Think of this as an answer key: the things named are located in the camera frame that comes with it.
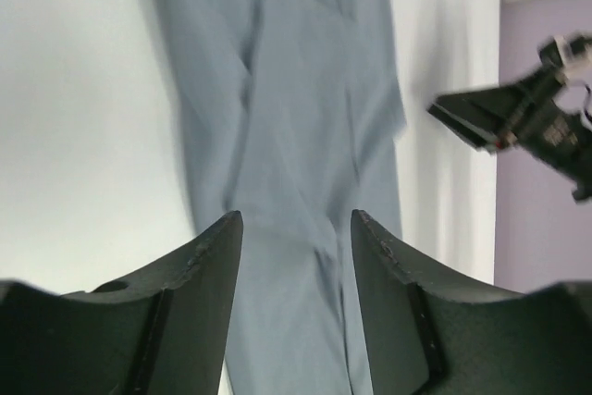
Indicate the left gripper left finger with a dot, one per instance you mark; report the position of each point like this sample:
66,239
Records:
161,329

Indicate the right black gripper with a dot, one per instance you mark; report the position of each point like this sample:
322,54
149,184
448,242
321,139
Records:
525,114

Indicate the grey t shirt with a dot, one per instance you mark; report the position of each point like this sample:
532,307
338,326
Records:
288,113

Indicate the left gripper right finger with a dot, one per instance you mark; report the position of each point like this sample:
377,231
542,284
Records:
430,329

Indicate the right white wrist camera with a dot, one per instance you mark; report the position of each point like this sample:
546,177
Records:
574,55

